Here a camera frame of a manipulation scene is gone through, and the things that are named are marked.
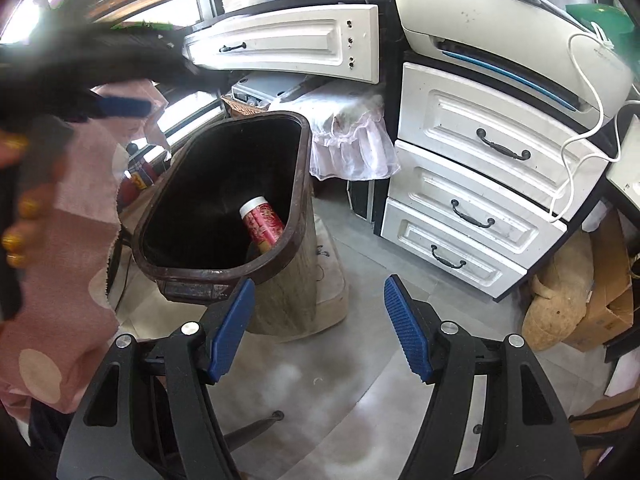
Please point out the black metal leg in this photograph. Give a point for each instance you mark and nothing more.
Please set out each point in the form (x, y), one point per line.
(255, 425)

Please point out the white lace cloth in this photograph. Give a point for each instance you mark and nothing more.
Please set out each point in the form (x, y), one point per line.
(350, 135)

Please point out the cardboard box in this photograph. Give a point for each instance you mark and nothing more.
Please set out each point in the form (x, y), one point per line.
(605, 300)

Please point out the green plastic item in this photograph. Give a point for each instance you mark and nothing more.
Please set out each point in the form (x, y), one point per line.
(600, 20)

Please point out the medium white drawer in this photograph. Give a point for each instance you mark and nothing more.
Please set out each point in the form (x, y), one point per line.
(425, 185)

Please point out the brown rimmed trash bin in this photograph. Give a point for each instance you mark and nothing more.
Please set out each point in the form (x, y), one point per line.
(295, 285)

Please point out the wicker basket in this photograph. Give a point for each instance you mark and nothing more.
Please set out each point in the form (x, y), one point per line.
(240, 107)

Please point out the white grey appliance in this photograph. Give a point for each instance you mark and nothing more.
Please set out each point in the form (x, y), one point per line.
(270, 87)

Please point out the small white drawer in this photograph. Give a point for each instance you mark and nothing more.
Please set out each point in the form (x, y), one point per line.
(415, 240)

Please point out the red canister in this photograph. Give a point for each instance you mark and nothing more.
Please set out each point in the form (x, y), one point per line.
(142, 175)

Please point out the burlap sack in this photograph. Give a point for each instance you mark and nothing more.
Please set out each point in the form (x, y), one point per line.
(555, 300)

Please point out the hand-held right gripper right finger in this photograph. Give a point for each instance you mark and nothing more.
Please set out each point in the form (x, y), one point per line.
(407, 330)

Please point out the white panel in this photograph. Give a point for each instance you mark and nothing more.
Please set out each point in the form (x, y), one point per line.
(625, 160)

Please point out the white drawer cabinet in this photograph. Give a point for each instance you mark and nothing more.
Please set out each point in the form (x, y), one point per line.
(390, 35)

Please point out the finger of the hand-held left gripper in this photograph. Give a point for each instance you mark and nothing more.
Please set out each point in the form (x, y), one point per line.
(125, 55)
(125, 107)

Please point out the white printer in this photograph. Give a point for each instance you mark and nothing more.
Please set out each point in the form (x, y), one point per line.
(475, 15)

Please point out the red printed can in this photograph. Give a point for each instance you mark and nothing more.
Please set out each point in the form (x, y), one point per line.
(262, 225)

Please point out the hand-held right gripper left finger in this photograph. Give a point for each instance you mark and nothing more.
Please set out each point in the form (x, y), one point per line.
(230, 330)

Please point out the person's left hand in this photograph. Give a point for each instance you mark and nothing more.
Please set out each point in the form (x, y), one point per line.
(40, 195)

